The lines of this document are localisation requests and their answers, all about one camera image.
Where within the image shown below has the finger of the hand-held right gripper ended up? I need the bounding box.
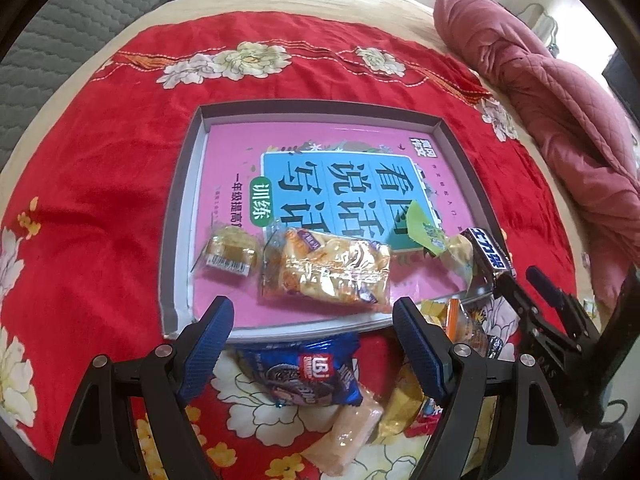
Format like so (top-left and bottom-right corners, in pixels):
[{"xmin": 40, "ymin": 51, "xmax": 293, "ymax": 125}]
[
  {"xmin": 526, "ymin": 266, "xmax": 598, "ymax": 346},
  {"xmin": 492, "ymin": 272, "xmax": 551, "ymax": 346}
]

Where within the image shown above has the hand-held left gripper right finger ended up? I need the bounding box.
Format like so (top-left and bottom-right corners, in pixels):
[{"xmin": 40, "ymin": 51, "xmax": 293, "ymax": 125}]
[{"xmin": 392, "ymin": 297, "xmax": 573, "ymax": 480}]

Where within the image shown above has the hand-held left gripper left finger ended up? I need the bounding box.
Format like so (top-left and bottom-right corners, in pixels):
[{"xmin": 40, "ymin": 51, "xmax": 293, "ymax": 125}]
[{"xmin": 50, "ymin": 296, "xmax": 236, "ymax": 480}]

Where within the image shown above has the clear brown snack packet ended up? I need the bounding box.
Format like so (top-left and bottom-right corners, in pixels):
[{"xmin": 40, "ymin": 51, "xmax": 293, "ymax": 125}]
[{"xmin": 446, "ymin": 299, "xmax": 506, "ymax": 361}]

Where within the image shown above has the yellow snack packet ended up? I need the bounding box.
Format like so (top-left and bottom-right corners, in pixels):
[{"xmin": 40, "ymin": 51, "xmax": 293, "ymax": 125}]
[{"xmin": 377, "ymin": 299, "xmax": 453, "ymax": 445}]

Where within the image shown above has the red candy packet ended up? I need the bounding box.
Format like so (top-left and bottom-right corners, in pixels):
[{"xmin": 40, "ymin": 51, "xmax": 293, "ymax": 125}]
[{"xmin": 410, "ymin": 397, "xmax": 446, "ymax": 433}]

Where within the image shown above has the dark chocolate bar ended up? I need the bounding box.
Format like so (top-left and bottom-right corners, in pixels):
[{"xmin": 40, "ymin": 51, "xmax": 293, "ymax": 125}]
[{"xmin": 459, "ymin": 227, "xmax": 517, "ymax": 278}]

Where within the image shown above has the shallow grey cardboard box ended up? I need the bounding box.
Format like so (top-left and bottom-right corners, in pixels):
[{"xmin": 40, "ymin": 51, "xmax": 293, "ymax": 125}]
[{"xmin": 161, "ymin": 101, "xmax": 506, "ymax": 343}]

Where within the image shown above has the blue cookie packet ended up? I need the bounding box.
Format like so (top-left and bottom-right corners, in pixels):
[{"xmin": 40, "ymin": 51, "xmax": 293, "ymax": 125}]
[{"xmin": 237, "ymin": 337, "xmax": 364, "ymax": 407}]

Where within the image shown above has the small gold cake packet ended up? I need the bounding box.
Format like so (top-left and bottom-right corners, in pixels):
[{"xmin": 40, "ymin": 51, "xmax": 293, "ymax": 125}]
[{"xmin": 192, "ymin": 225, "xmax": 262, "ymax": 277}]

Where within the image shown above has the beige pastry packet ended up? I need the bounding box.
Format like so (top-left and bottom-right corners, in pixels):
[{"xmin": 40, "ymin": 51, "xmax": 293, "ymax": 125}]
[{"xmin": 302, "ymin": 392, "xmax": 385, "ymax": 477}]

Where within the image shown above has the clear bread packet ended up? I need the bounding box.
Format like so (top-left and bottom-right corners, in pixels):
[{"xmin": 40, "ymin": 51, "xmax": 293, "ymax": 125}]
[{"xmin": 257, "ymin": 227, "xmax": 392, "ymax": 313}]

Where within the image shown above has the green and pale yellow packet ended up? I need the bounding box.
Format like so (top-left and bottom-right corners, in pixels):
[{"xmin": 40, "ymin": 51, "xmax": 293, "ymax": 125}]
[{"xmin": 405, "ymin": 200, "xmax": 475, "ymax": 286}]

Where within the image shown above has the pink cloth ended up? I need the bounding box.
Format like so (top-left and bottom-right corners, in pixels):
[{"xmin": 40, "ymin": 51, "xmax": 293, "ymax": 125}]
[{"xmin": 570, "ymin": 422, "xmax": 628, "ymax": 480}]

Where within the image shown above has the pink quilt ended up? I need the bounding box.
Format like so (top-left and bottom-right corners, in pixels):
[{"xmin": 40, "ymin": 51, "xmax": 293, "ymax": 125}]
[{"xmin": 432, "ymin": 0, "xmax": 640, "ymax": 281}]

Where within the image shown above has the red floral blanket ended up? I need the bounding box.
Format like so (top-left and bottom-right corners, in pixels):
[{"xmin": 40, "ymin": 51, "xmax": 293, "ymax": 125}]
[{"xmin": 0, "ymin": 12, "xmax": 576, "ymax": 480}]

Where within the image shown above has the black television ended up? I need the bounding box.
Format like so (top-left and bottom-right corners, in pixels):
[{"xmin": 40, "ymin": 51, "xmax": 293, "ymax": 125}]
[{"xmin": 602, "ymin": 52, "xmax": 640, "ymax": 116}]

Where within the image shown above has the pink book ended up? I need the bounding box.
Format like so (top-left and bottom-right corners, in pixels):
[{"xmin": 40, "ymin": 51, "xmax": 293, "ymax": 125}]
[{"xmin": 187, "ymin": 122, "xmax": 493, "ymax": 333}]

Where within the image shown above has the grey quilted headboard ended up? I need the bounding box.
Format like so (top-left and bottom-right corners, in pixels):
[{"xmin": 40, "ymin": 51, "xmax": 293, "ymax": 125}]
[{"xmin": 0, "ymin": 0, "xmax": 211, "ymax": 116}]

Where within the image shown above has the black cable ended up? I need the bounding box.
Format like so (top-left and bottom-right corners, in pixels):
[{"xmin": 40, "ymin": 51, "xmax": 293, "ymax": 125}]
[{"xmin": 602, "ymin": 399, "xmax": 632, "ymax": 428}]

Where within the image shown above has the white cable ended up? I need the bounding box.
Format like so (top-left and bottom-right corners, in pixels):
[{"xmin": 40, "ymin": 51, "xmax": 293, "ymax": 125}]
[{"xmin": 520, "ymin": 2, "xmax": 558, "ymax": 56}]

